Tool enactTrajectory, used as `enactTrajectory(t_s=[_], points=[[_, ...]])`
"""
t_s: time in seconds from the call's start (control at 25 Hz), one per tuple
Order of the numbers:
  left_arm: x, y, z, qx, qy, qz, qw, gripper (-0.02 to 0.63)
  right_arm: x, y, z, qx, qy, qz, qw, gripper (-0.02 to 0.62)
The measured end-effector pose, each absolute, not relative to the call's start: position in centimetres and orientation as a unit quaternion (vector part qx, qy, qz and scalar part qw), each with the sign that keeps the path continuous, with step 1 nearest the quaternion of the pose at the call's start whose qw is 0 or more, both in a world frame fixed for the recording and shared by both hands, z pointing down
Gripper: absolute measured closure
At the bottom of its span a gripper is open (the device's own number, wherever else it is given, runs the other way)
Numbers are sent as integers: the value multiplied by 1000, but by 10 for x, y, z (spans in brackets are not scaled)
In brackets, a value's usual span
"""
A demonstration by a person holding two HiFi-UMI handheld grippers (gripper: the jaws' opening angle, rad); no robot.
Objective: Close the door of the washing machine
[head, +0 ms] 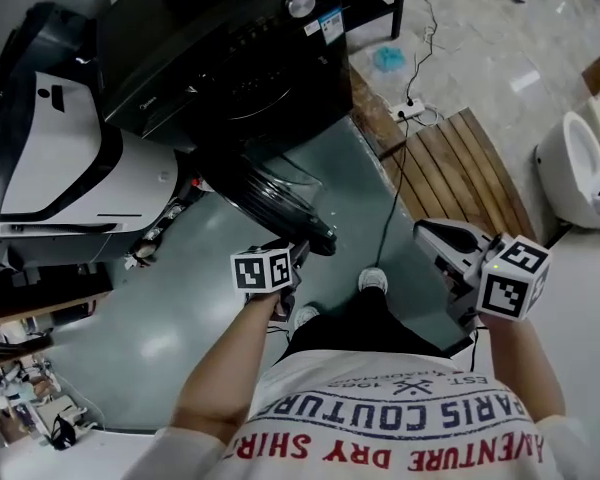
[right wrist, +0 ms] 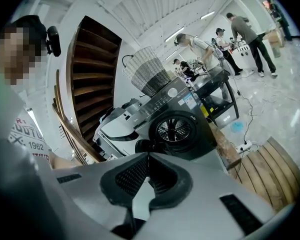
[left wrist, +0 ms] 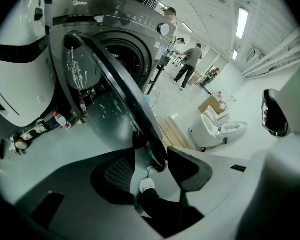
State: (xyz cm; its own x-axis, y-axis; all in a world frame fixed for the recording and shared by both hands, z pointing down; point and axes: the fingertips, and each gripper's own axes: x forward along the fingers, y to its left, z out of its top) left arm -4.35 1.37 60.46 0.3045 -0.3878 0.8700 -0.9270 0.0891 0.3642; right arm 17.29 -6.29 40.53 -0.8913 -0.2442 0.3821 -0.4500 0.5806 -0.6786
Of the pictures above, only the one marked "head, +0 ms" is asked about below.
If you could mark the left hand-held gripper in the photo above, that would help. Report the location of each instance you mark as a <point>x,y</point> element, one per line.
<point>260,273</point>

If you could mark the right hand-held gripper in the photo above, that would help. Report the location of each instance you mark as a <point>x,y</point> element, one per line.
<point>510,283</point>

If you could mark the round black washing machine door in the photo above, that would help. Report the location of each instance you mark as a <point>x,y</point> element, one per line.
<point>275,193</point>

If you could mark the black washing machine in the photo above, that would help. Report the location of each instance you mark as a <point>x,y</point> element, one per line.
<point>220,43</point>

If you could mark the person's right forearm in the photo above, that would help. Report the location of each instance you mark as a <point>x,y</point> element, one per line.
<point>525,363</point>

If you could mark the person's left forearm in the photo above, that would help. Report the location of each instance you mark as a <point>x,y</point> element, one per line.
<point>220,373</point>

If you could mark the white and black machine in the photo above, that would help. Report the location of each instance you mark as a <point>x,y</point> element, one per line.
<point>50,158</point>

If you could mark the white shoe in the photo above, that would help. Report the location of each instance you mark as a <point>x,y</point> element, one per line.
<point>306,315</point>
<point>373,279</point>

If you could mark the black trousers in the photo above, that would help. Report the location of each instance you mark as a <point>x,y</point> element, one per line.
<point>370,323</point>

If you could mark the wooden slatted mat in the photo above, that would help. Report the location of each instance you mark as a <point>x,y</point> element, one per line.
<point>455,173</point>

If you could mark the white printed t-shirt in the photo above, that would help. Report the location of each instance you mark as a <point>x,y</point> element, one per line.
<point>395,418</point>

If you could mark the white power strip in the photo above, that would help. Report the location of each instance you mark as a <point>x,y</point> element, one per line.
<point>408,108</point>

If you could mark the blue cloth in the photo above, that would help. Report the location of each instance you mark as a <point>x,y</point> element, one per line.
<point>388,58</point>

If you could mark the black bag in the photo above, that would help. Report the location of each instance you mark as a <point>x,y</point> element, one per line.
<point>64,432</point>

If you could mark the cluttered shelf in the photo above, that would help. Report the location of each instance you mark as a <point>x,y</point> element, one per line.
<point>25,388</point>

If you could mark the black table frame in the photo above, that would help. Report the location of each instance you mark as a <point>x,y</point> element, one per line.
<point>397,3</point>

